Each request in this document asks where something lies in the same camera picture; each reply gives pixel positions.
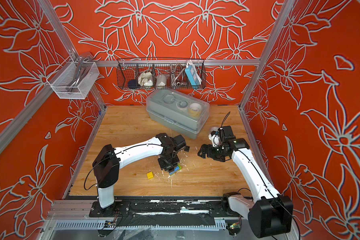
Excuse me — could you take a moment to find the clear plastic bin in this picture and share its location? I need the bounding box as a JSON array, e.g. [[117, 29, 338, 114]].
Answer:
[[47, 60, 100, 100]]

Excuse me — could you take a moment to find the clear tape roll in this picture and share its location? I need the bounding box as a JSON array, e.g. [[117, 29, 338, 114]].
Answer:
[[210, 127, 219, 138]]

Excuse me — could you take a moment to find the grey plastic toolbox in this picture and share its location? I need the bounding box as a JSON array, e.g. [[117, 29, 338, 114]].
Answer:
[[146, 89, 210, 140]]

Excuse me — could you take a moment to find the black wire basket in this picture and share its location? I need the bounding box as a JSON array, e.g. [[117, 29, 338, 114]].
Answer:
[[117, 57, 207, 90]]

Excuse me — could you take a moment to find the yellow lego brick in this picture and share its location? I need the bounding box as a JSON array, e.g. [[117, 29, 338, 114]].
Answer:
[[147, 172, 154, 180]]

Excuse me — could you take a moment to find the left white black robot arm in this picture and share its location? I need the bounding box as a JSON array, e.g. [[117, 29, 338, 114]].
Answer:
[[90, 133, 187, 209]]

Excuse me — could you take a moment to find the white crumpled item in basket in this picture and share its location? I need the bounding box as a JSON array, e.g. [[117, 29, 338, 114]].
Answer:
[[138, 72, 154, 87]]

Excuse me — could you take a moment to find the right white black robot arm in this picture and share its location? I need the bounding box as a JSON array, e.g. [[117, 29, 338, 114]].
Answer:
[[198, 139, 294, 238]]

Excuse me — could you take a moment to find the blue lego brick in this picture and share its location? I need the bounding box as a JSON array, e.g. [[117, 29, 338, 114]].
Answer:
[[169, 167, 178, 176]]

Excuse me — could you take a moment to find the blue box in basket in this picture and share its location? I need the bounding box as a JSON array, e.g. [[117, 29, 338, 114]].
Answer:
[[185, 65, 201, 87]]

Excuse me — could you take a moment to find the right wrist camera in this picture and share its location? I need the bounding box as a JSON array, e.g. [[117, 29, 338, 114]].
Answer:
[[218, 126, 236, 145]]

